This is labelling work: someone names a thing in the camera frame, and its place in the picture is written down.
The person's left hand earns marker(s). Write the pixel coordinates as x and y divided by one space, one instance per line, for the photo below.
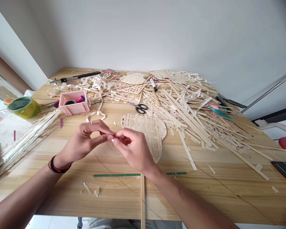
76 145

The person's right hand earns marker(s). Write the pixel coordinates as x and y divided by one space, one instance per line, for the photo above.
135 152

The purple short strip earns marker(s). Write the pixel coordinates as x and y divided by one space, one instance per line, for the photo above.
61 123

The heart-shaped woven bamboo mat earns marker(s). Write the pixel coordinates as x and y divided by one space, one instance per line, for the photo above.
147 128

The green flat strip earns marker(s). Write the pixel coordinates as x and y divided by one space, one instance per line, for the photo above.
114 175

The looped bamboo ribbon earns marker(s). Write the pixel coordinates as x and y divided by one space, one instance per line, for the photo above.
95 115

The pink plastic box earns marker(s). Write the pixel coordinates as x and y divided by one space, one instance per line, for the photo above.
75 108

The black tape roll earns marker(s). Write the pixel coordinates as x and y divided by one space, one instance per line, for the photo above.
70 102

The black scissors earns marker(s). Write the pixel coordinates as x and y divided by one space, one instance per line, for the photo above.
141 108

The small bamboo shavings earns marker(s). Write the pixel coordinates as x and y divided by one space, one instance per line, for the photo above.
93 189

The long bamboo stick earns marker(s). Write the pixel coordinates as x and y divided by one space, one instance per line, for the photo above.
142 202

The red short strip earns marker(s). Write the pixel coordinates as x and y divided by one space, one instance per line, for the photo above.
14 135

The square woven bamboo mat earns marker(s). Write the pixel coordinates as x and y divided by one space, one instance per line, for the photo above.
131 89

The green adhesive tape roll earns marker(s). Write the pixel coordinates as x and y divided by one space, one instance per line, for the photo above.
23 107

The pile of curled bamboo ribbons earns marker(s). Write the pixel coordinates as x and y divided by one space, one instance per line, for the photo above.
95 82

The black marker pen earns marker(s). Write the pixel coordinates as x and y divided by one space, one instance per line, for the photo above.
154 85

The pile of cut bamboo strips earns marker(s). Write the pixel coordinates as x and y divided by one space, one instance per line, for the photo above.
195 114

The person's body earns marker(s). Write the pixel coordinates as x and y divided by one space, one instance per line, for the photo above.
124 223

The round woven bamboo mat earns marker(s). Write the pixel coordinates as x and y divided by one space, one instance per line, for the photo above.
133 78

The bundle of coloured strips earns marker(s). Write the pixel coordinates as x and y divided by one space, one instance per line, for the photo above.
110 73

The outlined woven bamboo mat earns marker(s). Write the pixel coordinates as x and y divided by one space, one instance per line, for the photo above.
162 74

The teal and pink tassel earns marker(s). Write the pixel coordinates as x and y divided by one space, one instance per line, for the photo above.
219 113

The black pliers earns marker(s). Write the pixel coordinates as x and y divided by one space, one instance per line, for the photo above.
226 100

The metal frame rail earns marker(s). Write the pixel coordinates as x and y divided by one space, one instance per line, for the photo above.
269 89

